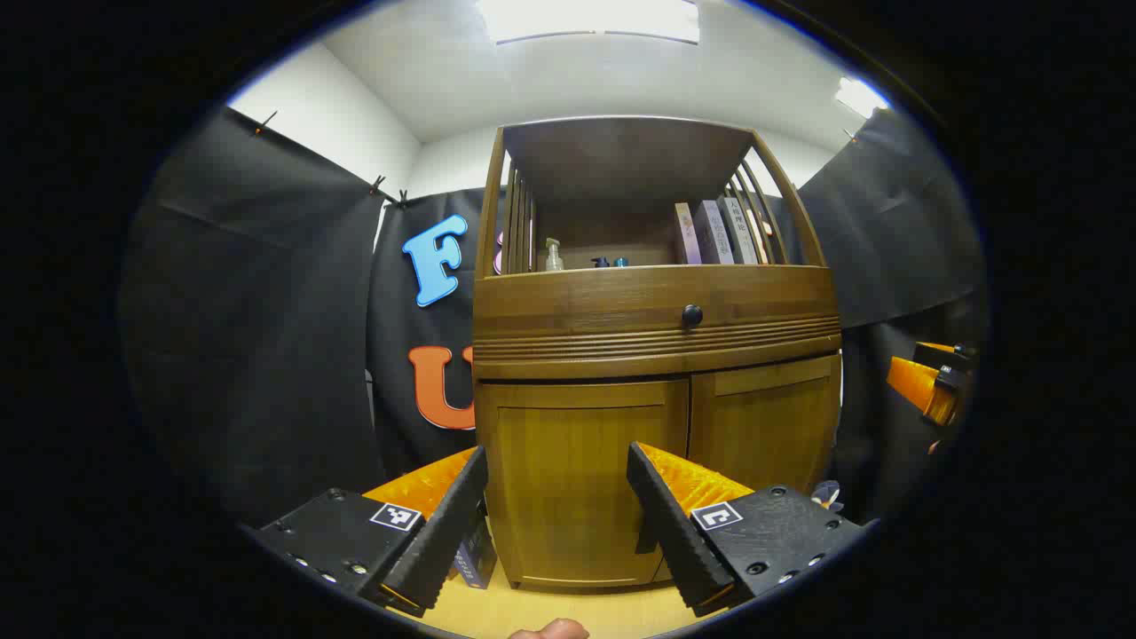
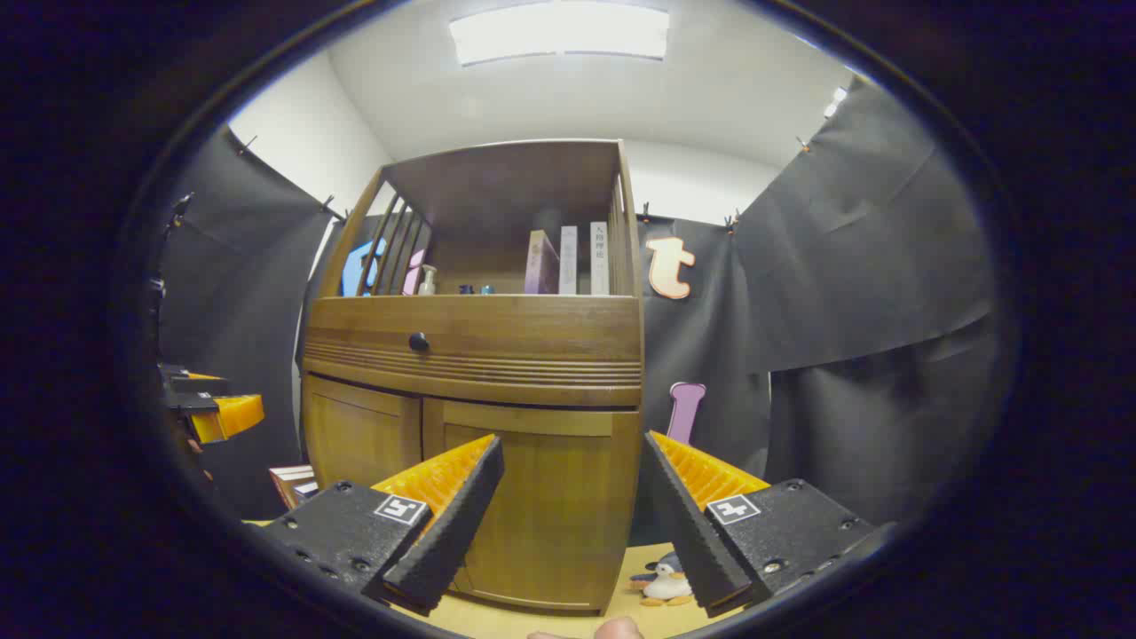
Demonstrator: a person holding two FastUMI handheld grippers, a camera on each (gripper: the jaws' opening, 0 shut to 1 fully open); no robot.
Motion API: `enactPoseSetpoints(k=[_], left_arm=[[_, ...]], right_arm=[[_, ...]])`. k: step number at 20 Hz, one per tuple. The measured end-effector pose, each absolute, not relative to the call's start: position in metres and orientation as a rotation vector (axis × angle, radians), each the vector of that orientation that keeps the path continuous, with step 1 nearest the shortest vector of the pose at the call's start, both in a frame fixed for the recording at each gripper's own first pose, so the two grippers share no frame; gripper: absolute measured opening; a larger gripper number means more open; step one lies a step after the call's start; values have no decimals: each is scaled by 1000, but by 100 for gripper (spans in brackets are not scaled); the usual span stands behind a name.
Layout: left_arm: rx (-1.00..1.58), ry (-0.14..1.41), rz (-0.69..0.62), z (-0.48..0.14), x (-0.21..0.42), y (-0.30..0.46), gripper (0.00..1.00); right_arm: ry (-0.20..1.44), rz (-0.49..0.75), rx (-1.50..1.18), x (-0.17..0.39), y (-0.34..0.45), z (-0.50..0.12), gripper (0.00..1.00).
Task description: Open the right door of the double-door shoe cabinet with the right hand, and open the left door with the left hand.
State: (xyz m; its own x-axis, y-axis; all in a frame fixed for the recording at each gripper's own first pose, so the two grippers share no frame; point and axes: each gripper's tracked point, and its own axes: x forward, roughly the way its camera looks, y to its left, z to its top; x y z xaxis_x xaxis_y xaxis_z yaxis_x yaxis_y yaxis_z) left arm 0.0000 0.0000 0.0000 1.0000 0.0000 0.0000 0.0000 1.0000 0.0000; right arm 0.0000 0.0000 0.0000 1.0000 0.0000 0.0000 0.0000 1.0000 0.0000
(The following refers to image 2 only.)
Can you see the small ceiling light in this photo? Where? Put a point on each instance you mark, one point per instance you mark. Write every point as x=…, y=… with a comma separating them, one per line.
x=835, y=102

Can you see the penguin plush toy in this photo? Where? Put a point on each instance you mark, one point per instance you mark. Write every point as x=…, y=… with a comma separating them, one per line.
x=666, y=581

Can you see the thin white book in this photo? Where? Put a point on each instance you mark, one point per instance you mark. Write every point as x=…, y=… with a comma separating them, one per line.
x=568, y=262

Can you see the large ceiling light panel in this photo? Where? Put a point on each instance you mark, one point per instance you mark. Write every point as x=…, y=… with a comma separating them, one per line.
x=559, y=31

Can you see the dark blue book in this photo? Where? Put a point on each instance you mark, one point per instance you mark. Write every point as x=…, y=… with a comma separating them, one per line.
x=307, y=489

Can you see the purple book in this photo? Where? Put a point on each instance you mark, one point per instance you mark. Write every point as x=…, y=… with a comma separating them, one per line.
x=538, y=266

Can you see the pale pump bottle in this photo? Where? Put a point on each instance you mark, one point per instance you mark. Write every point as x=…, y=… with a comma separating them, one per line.
x=428, y=282

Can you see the red-brown book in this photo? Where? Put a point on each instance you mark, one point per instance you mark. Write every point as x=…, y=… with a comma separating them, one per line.
x=286, y=484

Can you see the wooden ribbed cabinet drawer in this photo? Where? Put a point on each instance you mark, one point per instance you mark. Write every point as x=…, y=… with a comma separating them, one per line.
x=532, y=342

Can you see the white book with dark print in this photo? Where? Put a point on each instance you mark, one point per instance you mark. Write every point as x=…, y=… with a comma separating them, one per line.
x=600, y=259

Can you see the pink box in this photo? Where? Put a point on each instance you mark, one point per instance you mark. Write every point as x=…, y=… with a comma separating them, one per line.
x=414, y=275

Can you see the wooden double-door shoe cabinet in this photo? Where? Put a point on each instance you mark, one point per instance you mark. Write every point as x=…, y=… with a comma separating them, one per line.
x=524, y=355

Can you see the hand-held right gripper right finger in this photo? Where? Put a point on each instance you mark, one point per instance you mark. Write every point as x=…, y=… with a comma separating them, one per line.
x=688, y=532

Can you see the wooden cabinet door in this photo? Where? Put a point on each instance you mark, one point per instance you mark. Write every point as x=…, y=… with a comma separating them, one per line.
x=559, y=497
x=355, y=435

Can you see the round black drawer knob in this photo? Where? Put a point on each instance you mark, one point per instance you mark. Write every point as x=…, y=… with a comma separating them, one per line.
x=419, y=342

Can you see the black backdrop cloth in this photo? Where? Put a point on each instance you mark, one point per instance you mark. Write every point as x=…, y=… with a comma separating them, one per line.
x=852, y=311

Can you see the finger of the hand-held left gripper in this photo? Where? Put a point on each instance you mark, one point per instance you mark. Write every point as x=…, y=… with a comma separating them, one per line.
x=200, y=384
x=240, y=415

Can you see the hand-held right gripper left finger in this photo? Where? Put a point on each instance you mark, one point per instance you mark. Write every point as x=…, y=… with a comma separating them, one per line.
x=453, y=532

